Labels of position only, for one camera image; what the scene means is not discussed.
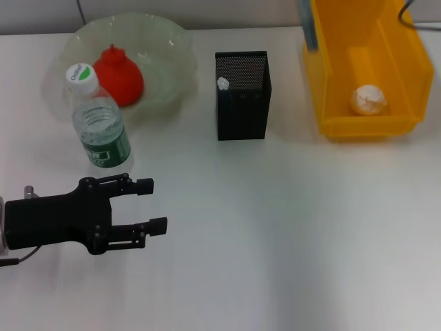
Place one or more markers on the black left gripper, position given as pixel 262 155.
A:
pixel 51 220

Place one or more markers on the clear water bottle green label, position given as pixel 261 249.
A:
pixel 103 145

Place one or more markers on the green utility knife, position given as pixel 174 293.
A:
pixel 223 83

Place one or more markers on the grey marker pen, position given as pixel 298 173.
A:
pixel 309 27

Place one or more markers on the white paper ball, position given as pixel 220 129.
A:
pixel 367 99

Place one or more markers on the black mesh pen holder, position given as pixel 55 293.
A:
pixel 241 113

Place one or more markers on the red-orange toy fruit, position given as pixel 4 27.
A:
pixel 124 79

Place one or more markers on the pale green glass fruit plate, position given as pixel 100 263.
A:
pixel 165 62

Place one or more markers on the yellow plastic bin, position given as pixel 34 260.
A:
pixel 372 62

